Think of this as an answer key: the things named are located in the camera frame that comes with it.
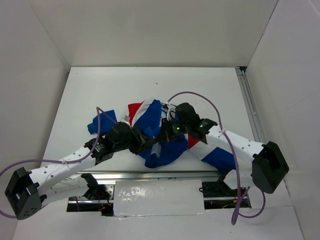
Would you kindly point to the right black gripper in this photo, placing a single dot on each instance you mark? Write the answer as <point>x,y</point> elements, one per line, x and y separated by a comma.
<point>166,135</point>

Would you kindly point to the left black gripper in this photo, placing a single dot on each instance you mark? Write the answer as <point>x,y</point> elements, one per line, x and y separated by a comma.
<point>141,142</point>

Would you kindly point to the red white blue jacket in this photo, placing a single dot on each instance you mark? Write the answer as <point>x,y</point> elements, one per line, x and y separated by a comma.
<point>147,116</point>

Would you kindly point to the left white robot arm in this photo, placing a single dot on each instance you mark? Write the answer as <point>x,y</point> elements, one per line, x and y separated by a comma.
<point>30,190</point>

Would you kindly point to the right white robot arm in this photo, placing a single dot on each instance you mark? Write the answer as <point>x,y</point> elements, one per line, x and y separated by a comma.
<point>242,162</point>

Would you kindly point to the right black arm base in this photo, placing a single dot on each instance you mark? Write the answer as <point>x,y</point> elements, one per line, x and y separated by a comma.
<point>217,195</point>

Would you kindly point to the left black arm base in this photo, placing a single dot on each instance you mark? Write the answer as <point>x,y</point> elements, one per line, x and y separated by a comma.
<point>97,198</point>

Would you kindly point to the white taped cover panel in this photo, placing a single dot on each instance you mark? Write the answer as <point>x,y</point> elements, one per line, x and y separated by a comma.
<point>158,198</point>

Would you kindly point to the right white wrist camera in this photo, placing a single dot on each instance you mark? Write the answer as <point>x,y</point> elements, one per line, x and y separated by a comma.
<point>170,110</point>

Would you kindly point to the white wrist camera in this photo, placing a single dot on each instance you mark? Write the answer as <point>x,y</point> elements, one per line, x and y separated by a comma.
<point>126,119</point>
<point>170,110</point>

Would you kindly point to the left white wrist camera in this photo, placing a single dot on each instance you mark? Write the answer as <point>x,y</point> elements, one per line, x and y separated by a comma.
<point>126,119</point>

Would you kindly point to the aluminium front rail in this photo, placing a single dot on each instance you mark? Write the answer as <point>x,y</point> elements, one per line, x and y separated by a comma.
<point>151,175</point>

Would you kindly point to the aluminium rail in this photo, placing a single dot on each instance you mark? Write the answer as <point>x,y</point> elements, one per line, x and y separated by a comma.
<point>151,175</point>
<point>250,105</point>

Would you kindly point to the aluminium right side rail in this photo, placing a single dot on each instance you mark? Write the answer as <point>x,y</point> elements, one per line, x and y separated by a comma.
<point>250,105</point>

